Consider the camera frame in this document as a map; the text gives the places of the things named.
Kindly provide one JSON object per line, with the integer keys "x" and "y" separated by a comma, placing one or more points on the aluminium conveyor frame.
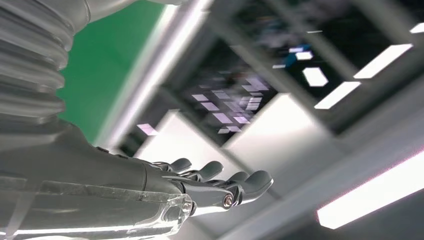
{"x": 155, "y": 66}

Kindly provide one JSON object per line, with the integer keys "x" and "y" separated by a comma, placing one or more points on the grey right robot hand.
{"x": 82, "y": 185}

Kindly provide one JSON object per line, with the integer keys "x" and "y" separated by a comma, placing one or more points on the green conveyor belt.
{"x": 106, "y": 66}

